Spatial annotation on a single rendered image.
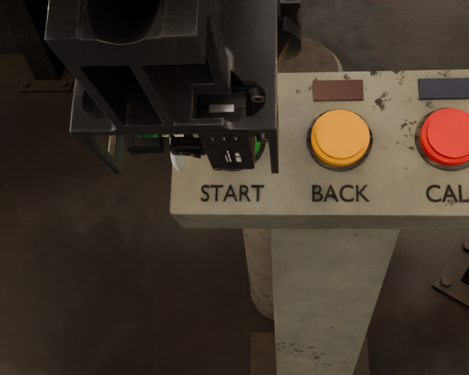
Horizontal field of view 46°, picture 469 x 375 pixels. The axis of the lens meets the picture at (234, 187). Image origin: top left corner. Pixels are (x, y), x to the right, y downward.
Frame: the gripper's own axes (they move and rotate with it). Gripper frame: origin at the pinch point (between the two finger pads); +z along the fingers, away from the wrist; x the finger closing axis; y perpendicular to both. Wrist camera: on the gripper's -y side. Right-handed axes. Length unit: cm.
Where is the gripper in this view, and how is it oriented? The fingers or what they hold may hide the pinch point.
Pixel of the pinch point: (222, 101)
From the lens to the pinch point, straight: 33.8
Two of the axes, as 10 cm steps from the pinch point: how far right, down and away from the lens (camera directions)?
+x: 10.0, 0.0, -0.9
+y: -0.2, 9.7, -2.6
